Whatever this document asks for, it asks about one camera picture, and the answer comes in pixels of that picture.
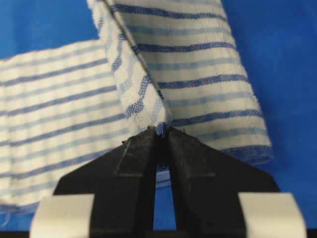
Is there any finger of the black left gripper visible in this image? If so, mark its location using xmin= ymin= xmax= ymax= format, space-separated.
xmin=29 ymin=127 xmax=159 ymax=238
xmin=162 ymin=127 xmax=304 ymax=238

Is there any blue table cloth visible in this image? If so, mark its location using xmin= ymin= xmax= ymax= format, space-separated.
xmin=0 ymin=0 xmax=317 ymax=229

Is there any blue white striped towel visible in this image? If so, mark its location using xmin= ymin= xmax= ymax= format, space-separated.
xmin=0 ymin=0 xmax=272 ymax=215

